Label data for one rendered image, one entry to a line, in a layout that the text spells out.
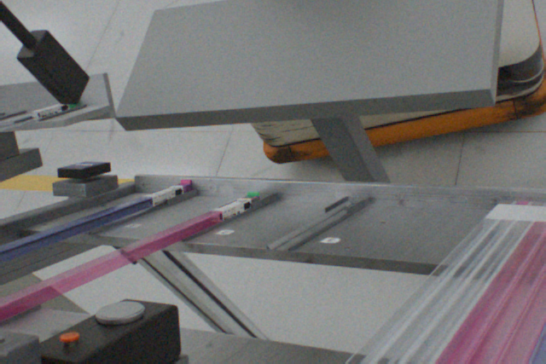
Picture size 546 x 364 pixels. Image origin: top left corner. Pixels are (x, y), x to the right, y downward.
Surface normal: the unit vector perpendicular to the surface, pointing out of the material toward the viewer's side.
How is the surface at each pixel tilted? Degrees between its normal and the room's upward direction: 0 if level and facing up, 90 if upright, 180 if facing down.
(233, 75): 0
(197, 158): 0
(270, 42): 0
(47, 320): 48
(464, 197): 43
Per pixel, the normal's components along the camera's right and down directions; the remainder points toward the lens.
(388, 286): -0.38, -0.54
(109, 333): -0.06, -0.99
